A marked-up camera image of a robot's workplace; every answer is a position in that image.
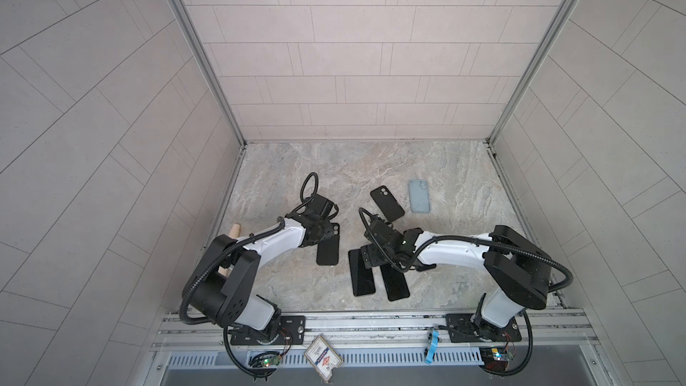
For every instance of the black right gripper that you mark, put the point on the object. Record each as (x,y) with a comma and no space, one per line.
(367,250)

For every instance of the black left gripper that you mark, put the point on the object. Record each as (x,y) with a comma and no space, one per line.
(328,230)

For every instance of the black phone case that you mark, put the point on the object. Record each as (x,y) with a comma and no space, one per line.
(387,203)
(328,249)

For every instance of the black phone purple edge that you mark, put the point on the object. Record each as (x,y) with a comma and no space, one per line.
(361,277)

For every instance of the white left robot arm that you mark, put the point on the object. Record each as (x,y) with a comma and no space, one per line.
(220,289)

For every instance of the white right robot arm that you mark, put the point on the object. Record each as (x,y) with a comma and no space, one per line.
(520,269)

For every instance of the black phone middle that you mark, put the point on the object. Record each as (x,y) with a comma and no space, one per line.
(395,283)

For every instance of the light blue phone case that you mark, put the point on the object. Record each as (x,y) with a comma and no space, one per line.
(419,196)

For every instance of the blue clip tag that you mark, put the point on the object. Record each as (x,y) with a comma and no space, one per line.
(431,349)

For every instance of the white label card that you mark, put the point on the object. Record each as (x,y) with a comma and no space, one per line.
(323,358)

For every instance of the left circuit board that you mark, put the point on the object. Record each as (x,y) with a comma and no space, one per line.
(266,360)

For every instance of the circuit board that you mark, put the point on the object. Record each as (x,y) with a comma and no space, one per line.
(266,360)
(496,359)

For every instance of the right circuit board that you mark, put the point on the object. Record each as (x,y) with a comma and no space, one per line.
(496,359)

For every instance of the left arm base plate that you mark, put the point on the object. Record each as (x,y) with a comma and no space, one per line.
(286,330)

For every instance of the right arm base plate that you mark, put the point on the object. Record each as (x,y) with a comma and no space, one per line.
(461,328)

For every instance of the aluminium front rail frame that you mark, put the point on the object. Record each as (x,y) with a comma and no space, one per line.
(382,338)

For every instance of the aluminium corner rail left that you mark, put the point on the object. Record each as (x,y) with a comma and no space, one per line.
(189,33)

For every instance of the aluminium corner rail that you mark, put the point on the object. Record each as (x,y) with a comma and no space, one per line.
(559,20)
(189,33)

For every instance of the aluminium corner rail right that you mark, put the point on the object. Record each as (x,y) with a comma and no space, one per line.
(559,20)

